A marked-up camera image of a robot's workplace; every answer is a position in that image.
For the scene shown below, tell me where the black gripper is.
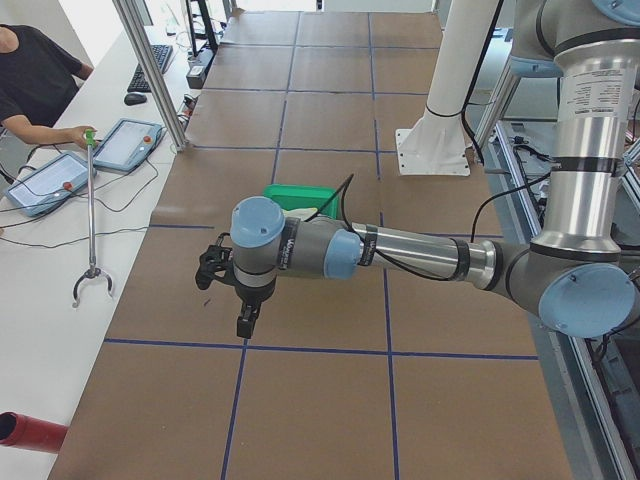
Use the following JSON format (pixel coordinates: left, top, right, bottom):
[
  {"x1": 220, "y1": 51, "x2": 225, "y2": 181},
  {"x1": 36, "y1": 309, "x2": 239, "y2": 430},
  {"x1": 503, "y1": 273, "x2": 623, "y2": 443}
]
[{"x1": 234, "y1": 281, "x2": 276, "y2": 338}]

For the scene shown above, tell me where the metal reacher grabber tool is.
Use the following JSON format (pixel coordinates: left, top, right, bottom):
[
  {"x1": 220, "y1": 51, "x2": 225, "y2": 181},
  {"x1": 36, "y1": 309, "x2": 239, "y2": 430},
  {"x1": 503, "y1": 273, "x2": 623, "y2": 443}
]
[{"x1": 72, "y1": 129, "x2": 113, "y2": 308}]

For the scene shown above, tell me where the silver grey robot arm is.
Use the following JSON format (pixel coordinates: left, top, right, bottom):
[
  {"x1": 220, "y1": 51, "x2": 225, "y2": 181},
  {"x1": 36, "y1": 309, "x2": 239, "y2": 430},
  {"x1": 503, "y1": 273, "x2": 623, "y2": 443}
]
[{"x1": 225, "y1": 1, "x2": 639, "y2": 338}]

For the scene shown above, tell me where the person's hand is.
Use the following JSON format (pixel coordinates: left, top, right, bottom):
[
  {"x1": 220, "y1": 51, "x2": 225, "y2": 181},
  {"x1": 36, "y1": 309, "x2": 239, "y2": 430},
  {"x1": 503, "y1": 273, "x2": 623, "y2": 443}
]
[{"x1": 64, "y1": 126, "x2": 97, "y2": 149}]

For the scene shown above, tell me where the brown paper table cover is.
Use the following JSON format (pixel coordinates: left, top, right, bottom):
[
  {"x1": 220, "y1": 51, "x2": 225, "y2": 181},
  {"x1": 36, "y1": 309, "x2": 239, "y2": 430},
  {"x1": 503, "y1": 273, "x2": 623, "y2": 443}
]
[{"x1": 51, "y1": 12, "x2": 572, "y2": 479}]

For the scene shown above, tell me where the green plastic bin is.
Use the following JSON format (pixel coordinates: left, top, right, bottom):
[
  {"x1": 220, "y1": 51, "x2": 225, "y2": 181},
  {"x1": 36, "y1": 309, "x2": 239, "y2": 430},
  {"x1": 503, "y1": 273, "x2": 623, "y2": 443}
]
[{"x1": 263, "y1": 184, "x2": 339, "y2": 219}]

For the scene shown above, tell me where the blue tape strip crosswise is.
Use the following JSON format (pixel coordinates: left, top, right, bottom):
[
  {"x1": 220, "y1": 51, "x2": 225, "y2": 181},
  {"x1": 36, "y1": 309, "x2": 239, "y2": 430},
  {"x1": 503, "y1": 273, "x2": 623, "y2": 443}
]
[{"x1": 103, "y1": 338, "x2": 539, "y2": 361}]

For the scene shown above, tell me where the blue tape strip lengthwise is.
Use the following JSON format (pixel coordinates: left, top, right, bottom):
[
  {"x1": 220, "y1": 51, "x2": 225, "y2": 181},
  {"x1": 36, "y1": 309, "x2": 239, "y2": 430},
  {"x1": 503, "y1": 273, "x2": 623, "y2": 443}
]
[{"x1": 367, "y1": 13, "x2": 400, "y2": 480}]

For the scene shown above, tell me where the white side desk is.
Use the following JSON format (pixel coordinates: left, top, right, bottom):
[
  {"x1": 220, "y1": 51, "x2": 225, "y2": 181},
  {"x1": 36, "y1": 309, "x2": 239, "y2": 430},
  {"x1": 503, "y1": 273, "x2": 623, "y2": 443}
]
[{"x1": 0, "y1": 0, "x2": 241, "y2": 426}]

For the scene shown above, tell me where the teach pendant tablet far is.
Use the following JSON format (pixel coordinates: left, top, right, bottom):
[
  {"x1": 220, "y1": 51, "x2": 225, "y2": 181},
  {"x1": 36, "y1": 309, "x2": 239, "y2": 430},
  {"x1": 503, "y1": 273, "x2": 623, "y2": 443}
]
[{"x1": 93, "y1": 118, "x2": 163, "y2": 173}]

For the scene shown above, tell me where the teach pendant tablet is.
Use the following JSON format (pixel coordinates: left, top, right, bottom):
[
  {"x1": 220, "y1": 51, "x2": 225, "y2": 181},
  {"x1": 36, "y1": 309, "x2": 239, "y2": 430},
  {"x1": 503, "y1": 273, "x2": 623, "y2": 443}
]
[
  {"x1": 93, "y1": 118, "x2": 163, "y2": 173},
  {"x1": 5, "y1": 151, "x2": 88, "y2": 217}
]

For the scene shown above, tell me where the teach pendant tablet near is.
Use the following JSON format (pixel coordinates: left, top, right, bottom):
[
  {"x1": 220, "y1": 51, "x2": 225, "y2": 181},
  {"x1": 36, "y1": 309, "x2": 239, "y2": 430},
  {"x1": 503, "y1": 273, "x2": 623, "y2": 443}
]
[{"x1": 5, "y1": 151, "x2": 88, "y2": 217}]

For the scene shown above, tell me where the black power strip box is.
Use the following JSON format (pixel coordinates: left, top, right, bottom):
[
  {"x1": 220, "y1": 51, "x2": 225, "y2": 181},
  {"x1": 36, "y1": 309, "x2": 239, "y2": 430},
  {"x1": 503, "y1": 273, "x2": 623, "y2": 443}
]
[{"x1": 186, "y1": 49, "x2": 214, "y2": 90}]

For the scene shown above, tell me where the black computer mouse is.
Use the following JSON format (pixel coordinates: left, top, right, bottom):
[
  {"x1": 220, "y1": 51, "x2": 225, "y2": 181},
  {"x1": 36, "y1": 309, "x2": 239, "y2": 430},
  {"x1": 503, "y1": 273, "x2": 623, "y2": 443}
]
[{"x1": 123, "y1": 92, "x2": 147, "y2": 106}]

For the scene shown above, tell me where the red cylinder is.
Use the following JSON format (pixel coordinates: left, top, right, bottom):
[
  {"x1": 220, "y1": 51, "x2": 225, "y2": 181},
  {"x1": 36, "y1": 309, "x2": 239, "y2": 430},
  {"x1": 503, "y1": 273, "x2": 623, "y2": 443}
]
[{"x1": 1, "y1": 412, "x2": 68, "y2": 454}]

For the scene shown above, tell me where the black keyboard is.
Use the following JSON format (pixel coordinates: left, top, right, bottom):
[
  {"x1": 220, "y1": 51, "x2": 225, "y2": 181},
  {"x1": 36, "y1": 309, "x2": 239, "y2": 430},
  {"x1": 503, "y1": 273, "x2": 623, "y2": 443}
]
[{"x1": 126, "y1": 44, "x2": 174, "y2": 94}]

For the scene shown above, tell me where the person in black shirt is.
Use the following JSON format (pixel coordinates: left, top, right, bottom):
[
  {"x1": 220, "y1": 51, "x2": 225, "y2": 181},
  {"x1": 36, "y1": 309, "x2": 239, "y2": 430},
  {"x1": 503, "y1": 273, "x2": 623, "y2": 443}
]
[{"x1": 1, "y1": 24, "x2": 93, "y2": 145}]

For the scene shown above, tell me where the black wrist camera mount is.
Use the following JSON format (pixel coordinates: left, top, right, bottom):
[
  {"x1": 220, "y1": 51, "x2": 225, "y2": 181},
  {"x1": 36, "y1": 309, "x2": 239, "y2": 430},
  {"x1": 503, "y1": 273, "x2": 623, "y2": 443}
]
[{"x1": 195, "y1": 232, "x2": 236, "y2": 290}]

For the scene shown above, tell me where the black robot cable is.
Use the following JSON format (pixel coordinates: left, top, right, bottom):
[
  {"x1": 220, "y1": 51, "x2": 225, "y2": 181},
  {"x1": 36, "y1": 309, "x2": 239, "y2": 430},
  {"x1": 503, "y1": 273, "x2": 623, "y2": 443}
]
[{"x1": 304, "y1": 173, "x2": 554, "y2": 281}]

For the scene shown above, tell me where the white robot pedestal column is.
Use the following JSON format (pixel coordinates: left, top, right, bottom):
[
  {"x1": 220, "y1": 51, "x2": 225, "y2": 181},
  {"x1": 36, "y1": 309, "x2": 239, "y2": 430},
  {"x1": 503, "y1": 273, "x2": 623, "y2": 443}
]
[{"x1": 396, "y1": 0, "x2": 502, "y2": 176}]

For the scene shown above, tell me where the aluminium frame post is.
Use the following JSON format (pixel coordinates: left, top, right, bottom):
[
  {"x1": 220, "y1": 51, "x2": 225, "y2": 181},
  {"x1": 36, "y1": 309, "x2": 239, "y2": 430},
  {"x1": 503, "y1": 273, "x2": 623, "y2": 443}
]
[{"x1": 112, "y1": 0, "x2": 187, "y2": 152}]

